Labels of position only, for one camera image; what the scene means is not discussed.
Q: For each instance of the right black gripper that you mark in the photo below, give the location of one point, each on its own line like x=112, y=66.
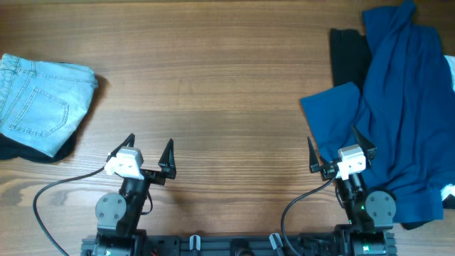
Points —
x=368, y=148

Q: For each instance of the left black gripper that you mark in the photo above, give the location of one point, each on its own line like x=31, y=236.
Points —
x=166, y=162

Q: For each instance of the blue t-shirt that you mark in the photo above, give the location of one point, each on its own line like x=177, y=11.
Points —
x=405, y=108

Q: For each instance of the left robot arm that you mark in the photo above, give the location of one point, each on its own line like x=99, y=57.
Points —
x=118, y=213

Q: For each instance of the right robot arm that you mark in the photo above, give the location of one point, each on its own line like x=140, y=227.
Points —
x=370, y=212

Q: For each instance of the black garment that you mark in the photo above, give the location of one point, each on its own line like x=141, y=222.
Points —
x=350, y=57

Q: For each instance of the folded light denim shorts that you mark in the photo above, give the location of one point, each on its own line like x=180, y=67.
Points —
x=43, y=103

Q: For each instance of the dark garment under shorts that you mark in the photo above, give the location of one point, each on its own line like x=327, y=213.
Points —
x=11, y=149

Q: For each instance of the white garment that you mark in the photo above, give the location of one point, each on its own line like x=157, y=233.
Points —
x=449, y=189

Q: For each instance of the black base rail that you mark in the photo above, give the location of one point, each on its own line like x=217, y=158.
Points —
x=273, y=244

